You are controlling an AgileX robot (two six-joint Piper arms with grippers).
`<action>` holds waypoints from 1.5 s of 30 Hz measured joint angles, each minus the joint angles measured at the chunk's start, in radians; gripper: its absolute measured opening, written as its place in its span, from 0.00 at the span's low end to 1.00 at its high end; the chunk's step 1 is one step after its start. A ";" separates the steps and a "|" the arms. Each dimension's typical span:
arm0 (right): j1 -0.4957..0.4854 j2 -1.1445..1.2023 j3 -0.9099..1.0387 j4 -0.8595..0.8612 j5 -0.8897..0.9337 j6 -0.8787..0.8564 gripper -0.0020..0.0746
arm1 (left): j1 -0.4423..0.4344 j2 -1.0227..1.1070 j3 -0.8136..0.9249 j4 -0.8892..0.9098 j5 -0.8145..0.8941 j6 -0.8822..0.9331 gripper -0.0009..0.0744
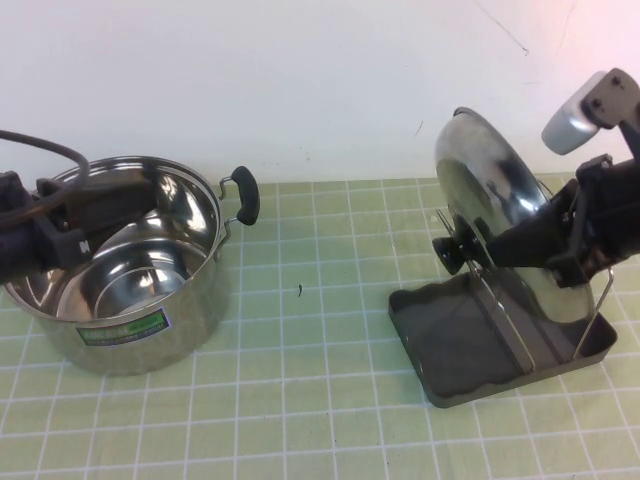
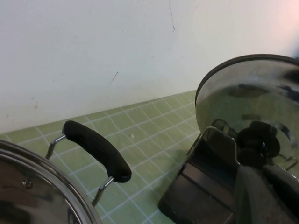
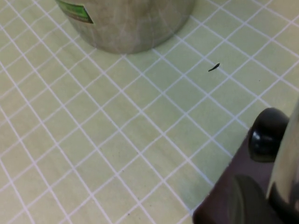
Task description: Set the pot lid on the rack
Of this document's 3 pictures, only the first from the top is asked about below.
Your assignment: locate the wire lid rack dark tray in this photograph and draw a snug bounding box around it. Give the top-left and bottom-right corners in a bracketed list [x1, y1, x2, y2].
[388, 209, 618, 411]

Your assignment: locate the stainless steel cooking pot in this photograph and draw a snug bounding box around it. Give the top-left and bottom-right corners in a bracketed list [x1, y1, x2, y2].
[2, 155, 262, 377]

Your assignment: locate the steel pot lid black knob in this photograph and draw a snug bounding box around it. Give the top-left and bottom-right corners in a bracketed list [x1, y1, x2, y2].
[432, 106, 597, 325]

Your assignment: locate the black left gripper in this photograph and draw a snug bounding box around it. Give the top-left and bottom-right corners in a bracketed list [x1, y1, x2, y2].
[34, 173, 157, 271]

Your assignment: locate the green grid table mat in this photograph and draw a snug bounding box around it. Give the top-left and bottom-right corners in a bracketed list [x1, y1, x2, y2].
[0, 172, 640, 480]

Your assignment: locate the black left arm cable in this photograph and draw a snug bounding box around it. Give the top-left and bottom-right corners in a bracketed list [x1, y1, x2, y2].
[0, 128, 92, 229]

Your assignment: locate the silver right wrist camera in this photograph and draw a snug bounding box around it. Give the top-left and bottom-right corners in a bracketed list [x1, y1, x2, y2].
[541, 69, 640, 154]

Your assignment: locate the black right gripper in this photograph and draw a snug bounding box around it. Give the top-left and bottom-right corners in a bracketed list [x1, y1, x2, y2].
[486, 154, 619, 290]

